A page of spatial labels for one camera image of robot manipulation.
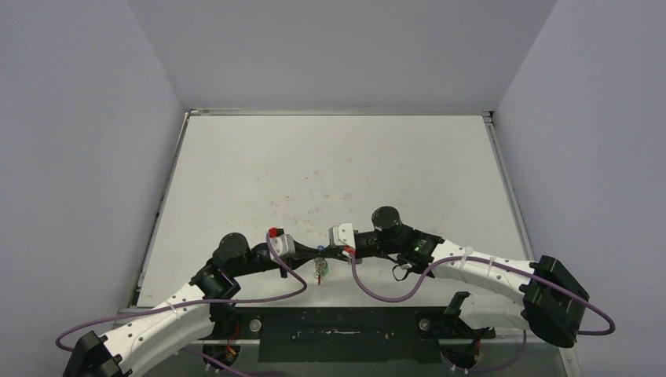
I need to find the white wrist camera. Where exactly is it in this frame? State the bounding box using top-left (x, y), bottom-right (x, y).
top-left (328, 223), bottom-right (357, 250)
top-left (266, 227), bottom-right (296, 261)

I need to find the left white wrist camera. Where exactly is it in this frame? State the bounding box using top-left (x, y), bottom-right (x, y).
top-left (266, 227), bottom-right (296, 261)

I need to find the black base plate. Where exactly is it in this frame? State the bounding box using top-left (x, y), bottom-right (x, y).
top-left (203, 306), bottom-right (496, 364)

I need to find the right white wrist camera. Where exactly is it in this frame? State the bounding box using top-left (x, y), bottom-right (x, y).
top-left (328, 223), bottom-right (357, 250)

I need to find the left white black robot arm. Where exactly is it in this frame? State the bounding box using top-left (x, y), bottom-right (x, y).
top-left (63, 229), bottom-right (320, 376)

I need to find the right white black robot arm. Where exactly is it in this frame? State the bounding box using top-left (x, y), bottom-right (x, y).
top-left (328, 206), bottom-right (590, 349)

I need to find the large keyring with red sleeve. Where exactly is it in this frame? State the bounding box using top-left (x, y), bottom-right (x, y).
top-left (313, 257), bottom-right (329, 285)

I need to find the aluminium frame rail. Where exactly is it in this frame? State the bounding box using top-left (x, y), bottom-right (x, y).
top-left (108, 306), bottom-right (577, 346)

